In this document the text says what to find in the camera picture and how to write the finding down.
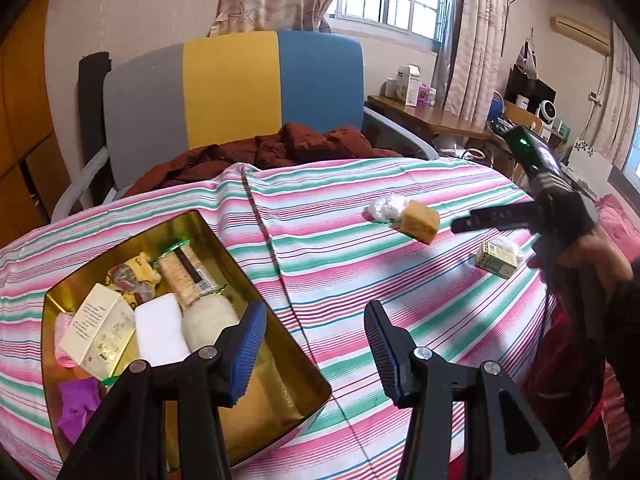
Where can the cracker packet with dark band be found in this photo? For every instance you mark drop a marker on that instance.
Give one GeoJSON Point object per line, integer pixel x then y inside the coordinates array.
{"type": "Point", "coordinates": [182, 275]}

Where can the white flower print box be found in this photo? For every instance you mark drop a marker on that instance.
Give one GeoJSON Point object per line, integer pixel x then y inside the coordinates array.
{"type": "Point", "coordinates": [592, 165]}

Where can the cream cardboard box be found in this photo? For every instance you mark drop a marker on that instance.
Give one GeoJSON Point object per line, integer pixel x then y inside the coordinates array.
{"type": "Point", "coordinates": [95, 330]}

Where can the pink blanket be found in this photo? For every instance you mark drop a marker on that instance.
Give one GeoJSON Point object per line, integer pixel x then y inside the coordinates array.
{"type": "Point", "coordinates": [617, 220]}

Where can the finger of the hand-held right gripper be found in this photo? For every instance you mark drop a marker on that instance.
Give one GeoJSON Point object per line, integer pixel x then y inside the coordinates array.
{"type": "Point", "coordinates": [495, 217]}

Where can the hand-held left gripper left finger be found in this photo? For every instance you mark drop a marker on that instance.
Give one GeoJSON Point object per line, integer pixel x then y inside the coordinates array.
{"type": "Point", "coordinates": [247, 355]}

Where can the small green box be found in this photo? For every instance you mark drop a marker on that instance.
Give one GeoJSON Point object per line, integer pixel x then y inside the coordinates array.
{"type": "Point", "coordinates": [492, 260]}

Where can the white air conditioner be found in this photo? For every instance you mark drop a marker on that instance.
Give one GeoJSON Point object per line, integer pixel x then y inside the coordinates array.
{"type": "Point", "coordinates": [580, 32]}

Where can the red-brown jacket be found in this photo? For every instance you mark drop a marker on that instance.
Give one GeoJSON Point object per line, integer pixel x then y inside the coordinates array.
{"type": "Point", "coordinates": [310, 142]}

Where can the orange wooden wardrobe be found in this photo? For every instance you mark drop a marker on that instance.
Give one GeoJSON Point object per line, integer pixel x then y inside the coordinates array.
{"type": "Point", "coordinates": [20, 110]}

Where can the red garment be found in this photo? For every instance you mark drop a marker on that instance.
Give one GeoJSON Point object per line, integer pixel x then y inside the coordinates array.
{"type": "Point", "coordinates": [565, 375]}

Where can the pink hair roller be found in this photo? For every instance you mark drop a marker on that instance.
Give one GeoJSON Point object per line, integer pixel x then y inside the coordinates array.
{"type": "Point", "coordinates": [62, 322]}

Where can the yellow cake block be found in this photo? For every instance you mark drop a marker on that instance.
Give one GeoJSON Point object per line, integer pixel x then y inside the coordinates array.
{"type": "Point", "coordinates": [420, 222]}

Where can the purple crumpled wrapper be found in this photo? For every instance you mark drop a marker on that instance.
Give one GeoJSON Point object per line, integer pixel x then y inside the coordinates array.
{"type": "Point", "coordinates": [75, 407]}

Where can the white foam sponge block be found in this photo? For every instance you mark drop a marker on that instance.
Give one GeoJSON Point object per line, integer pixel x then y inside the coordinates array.
{"type": "Point", "coordinates": [160, 330]}

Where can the small white fan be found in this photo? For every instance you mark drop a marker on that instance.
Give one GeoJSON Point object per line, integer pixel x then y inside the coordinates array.
{"type": "Point", "coordinates": [547, 111]}

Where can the crumpled white plastic bag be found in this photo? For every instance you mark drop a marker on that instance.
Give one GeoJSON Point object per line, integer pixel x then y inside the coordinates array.
{"type": "Point", "coordinates": [514, 247]}
{"type": "Point", "coordinates": [385, 207]}

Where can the wooden desk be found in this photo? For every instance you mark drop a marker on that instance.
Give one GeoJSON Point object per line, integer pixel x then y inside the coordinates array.
{"type": "Point", "coordinates": [440, 120]}

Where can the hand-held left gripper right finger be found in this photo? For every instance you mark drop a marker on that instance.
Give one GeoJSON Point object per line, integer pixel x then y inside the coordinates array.
{"type": "Point", "coordinates": [380, 345]}

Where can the small pink box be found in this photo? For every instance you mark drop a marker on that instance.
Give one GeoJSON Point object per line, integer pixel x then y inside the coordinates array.
{"type": "Point", "coordinates": [426, 96]}

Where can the grey yellow blue chair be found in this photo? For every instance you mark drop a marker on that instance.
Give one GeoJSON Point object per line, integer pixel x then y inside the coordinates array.
{"type": "Point", "coordinates": [230, 85]}

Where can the side window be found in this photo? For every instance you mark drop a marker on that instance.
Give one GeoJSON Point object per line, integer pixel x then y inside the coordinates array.
{"type": "Point", "coordinates": [632, 150]}

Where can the blue round container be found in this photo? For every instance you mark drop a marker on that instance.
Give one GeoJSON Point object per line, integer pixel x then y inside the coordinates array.
{"type": "Point", "coordinates": [495, 107]}

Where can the person's right forearm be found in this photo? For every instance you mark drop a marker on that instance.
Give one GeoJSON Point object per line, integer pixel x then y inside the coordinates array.
{"type": "Point", "coordinates": [625, 320]}

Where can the white rice roll packet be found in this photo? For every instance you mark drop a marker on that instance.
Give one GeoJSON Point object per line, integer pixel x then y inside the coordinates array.
{"type": "Point", "coordinates": [207, 322]}

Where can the pink green striped tablecloth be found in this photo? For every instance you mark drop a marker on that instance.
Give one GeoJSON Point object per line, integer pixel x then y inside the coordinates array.
{"type": "Point", "coordinates": [325, 240]}

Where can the person's right hand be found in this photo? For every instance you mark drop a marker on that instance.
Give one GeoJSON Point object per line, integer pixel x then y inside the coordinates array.
{"type": "Point", "coordinates": [590, 275]}

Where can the gold metal tray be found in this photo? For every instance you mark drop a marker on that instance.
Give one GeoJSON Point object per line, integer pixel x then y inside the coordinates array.
{"type": "Point", "coordinates": [280, 385]}

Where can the yellow wrapped snack packet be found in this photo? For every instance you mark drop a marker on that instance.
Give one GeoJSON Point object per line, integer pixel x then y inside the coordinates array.
{"type": "Point", "coordinates": [142, 267]}

